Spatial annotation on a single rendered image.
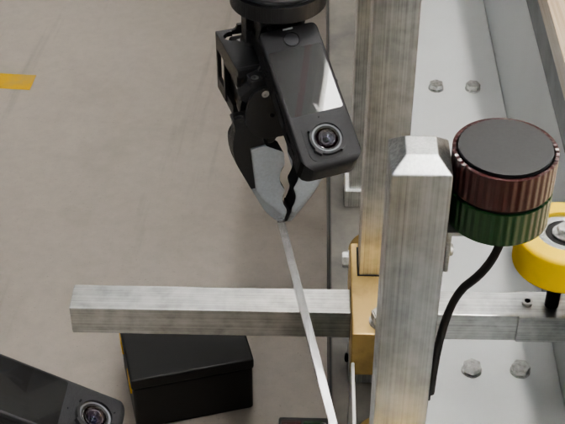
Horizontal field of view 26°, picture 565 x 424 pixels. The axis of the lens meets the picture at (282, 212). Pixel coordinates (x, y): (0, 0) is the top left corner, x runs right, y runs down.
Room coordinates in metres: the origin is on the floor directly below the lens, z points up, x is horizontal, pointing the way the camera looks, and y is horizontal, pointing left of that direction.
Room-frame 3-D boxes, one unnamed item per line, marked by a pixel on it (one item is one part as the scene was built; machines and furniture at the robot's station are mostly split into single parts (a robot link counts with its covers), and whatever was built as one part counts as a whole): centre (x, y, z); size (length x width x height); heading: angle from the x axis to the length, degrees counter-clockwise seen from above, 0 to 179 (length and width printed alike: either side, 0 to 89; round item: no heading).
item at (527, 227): (0.55, -0.13, 1.11); 0.06 x 0.06 x 0.02
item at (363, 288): (0.78, -0.08, 0.81); 0.14 x 0.06 x 0.05; 179
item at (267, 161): (0.79, 0.02, 0.95); 0.06 x 0.03 x 0.09; 19
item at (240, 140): (0.76, 0.02, 1.00); 0.05 x 0.02 x 0.09; 109
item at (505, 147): (0.55, -0.12, 1.04); 0.06 x 0.06 x 0.22; 89
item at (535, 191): (0.55, -0.13, 1.14); 0.06 x 0.06 x 0.02
